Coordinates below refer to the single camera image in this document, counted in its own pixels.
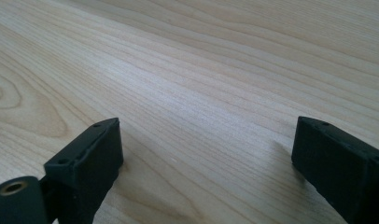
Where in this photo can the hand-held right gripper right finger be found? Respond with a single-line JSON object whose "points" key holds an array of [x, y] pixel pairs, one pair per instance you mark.
{"points": [[340, 168]]}

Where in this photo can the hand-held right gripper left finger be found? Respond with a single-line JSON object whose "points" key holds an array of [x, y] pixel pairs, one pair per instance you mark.
{"points": [[85, 165]]}

